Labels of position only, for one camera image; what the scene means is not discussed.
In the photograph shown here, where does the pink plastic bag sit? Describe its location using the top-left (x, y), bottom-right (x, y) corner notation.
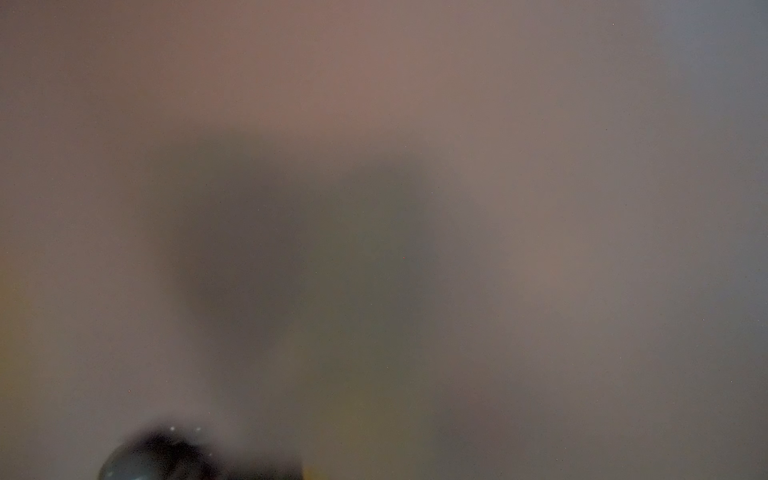
top-left (1, 1), bottom-right (767, 479)

